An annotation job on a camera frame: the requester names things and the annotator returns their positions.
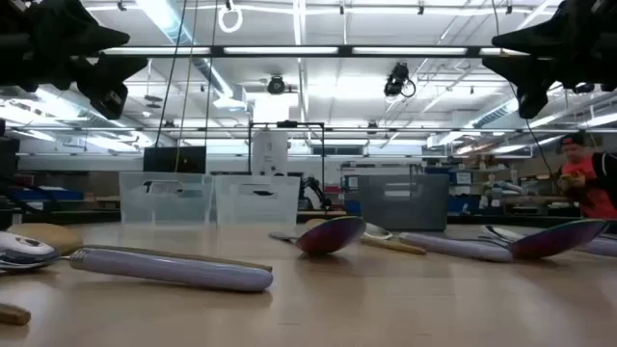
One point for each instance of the black monitor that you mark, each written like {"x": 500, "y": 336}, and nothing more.
{"x": 173, "y": 160}

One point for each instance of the small background robot arm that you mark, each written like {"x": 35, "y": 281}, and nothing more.
{"x": 315, "y": 188}

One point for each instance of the person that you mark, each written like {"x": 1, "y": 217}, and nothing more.
{"x": 590, "y": 188}

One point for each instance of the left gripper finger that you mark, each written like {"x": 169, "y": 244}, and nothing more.
{"x": 111, "y": 82}
{"x": 91, "y": 36}

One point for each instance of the overhead light bar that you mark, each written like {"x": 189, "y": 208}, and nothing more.
{"x": 217, "y": 50}

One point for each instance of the black table frame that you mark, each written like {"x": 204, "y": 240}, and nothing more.
{"x": 530, "y": 221}

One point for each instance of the white cylinder tank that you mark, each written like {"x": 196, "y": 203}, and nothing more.
{"x": 270, "y": 152}

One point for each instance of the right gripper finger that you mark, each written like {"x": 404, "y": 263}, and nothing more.
{"x": 554, "y": 38}
{"x": 530, "y": 77}

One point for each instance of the clear plastic bin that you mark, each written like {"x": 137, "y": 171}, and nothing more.
{"x": 258, "y": 202}
{"x": 166, "y": 197}

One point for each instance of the long blue bin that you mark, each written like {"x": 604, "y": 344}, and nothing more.
{"x": 48, "y": 195}

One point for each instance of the small dark ceiling camera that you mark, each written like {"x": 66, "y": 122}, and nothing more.
{"x": 583, "y": 88}

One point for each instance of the round black ceiling camera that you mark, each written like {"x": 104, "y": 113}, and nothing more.
{"x": 276, "y": 85}

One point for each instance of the small blue storage bin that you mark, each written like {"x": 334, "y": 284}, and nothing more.
{"x": 352, "y": 207}

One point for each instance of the dark grey plastic bin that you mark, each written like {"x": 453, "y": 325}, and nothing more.
{"x": 405, "y": 202}

